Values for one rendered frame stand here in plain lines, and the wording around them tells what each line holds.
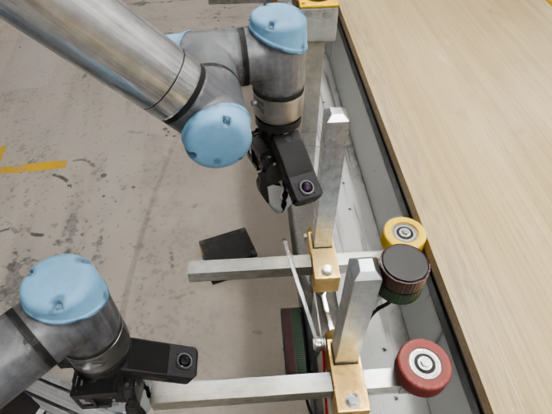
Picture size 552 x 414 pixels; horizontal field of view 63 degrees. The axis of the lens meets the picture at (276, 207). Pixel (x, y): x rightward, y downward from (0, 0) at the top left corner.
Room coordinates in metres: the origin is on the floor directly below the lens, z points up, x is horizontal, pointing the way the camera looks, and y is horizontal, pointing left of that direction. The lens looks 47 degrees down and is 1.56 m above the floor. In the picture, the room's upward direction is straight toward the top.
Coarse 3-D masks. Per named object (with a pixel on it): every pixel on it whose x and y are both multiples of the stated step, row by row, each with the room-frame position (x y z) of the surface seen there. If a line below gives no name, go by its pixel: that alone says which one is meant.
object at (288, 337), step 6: (282, 312) 0.48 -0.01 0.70; (288, 312) 0.48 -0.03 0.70; (288, 318) 0.47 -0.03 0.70; (288, 324) 0.45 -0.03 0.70; (288, 330) 0.44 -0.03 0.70; (288, 336) 0.43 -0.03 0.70; (288, 342) 0.41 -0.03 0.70; (288, 348) 0.40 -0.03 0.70; (288, 354) 0.39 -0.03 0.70; (294, 354) 0.39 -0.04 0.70; (288, 360) 0.38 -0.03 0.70; (294, 360) 0.38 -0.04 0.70; (288, 366) 0.36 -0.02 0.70; (294, 366) 0.36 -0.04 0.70; (288, 372) 0.35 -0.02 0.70; (294, 372) 0.35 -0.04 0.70
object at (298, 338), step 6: (294, 312) 0.48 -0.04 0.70; (294, 318) 0.47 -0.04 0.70; (300, 318) 0.47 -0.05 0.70; (294, 324) 0.45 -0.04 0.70; (300, 324) 0.45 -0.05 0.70; (294, 330) 0.44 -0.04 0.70; (300, 330) 0.44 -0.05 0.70; (294, 336) 0.43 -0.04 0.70; (300, 336) 0.43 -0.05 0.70; (300, 342) 0.41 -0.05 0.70; (300, 348) 0.40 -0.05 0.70; (300, 354) 0.39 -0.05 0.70; (300, 360) 0.38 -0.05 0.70; (300, 366) 0.36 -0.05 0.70; (300, 372) 0.35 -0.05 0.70; (306, 372) 0.35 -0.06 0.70
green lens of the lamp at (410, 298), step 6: (384, 288) 0.30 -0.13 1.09; (384, 294) 0.30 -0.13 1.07; (390, 294) 0.29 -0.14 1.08; (396, 294) 0.29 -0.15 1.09; (402, 294) 0.29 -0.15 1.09; (408, 294) 0.29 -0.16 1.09; (414, 294) 0.29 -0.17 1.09; (390, 300) 0.29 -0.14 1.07; (396, 300) 0.29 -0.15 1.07; (402, 300) 0.29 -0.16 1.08; (408, 300) 0.29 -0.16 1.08; (414, 300) 0.29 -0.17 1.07
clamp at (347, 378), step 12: (324, 336) 0.35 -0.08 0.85; (360, 360) 0.30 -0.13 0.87; (336, 372) 0.28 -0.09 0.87; (348, 372) 0.28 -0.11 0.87; (360, 372) 0.28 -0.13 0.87; (336, 384) 0.26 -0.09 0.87; (348, 384) 0.26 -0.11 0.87; (360, 384) 0.26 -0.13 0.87; (336, 396) 0.25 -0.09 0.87; (360, 396) 0.25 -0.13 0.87; (336, 408) 0.23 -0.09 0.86; (348, 408) 0.23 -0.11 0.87; (360, 408) 0.23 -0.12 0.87
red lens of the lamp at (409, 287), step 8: (416, 248) 0.34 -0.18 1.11; (384, 272) 0.30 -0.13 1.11; (384, 280) 0.30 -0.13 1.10; (392, 280) 0.30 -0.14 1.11; (400, 280) 0.29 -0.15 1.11; (424, 280) 0.29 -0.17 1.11; (392, 288) 0.29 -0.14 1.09; (400, 288) 0.29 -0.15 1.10; (408, 288) 0.29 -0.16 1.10; (416, 288) 0.29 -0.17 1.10
